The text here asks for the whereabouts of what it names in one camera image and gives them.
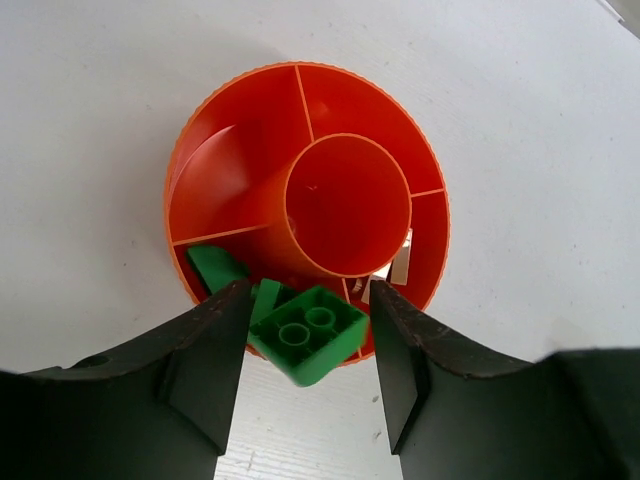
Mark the green rounded lego brick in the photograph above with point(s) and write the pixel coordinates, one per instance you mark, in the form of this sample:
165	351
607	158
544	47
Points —
309	336

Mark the orange round divided container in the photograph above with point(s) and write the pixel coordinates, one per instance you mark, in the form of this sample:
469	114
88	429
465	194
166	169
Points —
308	174

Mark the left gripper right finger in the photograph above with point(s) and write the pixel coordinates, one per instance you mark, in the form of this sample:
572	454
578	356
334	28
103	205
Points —
456	409

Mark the brown lego brick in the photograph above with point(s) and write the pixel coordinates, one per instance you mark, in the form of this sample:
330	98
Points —
395	273

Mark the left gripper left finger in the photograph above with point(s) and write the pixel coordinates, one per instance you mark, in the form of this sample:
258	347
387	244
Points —
159	406

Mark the green curved lego brick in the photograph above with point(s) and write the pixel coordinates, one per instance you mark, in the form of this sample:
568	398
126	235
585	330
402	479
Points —
215	267

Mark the green long lego brick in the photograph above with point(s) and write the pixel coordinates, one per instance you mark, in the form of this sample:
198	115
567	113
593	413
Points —
267	296

